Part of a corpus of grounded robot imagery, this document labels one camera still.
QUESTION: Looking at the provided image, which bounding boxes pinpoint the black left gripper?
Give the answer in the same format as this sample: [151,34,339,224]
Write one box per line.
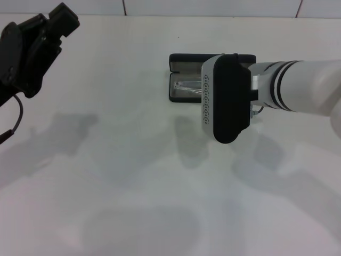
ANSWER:
[0,2,81,107]

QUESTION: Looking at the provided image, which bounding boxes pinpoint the black glasses case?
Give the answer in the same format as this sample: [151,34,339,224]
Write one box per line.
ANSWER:
[168,52,257,103]

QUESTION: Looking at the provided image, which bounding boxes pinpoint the clear transparent glasses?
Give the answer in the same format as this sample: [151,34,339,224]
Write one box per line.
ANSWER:
[173,79,205,94]

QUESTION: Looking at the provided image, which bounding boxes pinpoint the black cable with silver connector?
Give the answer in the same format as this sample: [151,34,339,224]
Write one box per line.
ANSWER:
[0,93,25,145]

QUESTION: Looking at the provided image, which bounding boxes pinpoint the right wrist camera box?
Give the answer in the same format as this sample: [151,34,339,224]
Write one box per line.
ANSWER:
[200,52,253,145]

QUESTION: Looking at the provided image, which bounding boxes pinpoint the silver right arm cable connector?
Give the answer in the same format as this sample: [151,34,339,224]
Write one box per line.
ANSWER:
[249,105,264,118]

